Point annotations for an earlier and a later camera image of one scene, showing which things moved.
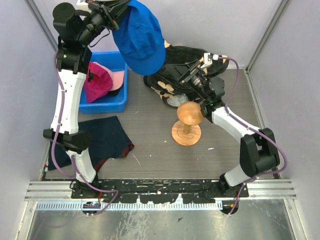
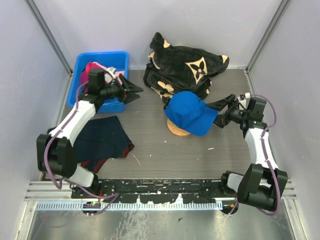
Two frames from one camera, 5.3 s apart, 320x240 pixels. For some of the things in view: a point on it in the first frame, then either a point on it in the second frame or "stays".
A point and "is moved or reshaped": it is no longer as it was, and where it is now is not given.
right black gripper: (180, 71) to (220, 105)
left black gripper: (116, 8) to (127, 97)
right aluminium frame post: (264, 38) stays
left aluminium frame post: (42, 23) stays
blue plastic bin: (116, 102) stays
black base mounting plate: (154, 191) stays
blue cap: (140, 39) to (195, 116)
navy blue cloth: (108, 140) stays
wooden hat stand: (185, 132) is moved or reshaped
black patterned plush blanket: (166, 85) stays
